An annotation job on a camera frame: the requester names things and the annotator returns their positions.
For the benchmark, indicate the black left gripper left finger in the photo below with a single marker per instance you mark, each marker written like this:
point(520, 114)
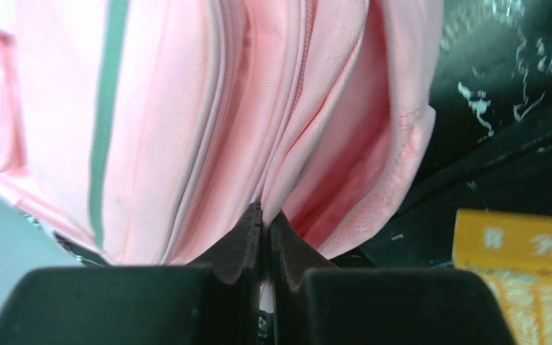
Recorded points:
point(212, 300)

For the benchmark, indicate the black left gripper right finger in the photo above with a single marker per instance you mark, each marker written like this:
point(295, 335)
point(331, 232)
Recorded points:
point(317, 302)

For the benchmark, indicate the pink student backpack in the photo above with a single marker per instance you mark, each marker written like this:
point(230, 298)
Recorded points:
point(142, 130)

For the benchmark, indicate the orange cover book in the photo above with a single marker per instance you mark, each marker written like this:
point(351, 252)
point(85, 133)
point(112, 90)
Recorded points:
point(512, 253)

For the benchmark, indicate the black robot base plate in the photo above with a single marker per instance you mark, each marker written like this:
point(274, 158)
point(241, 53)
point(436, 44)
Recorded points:
point(510, 172)

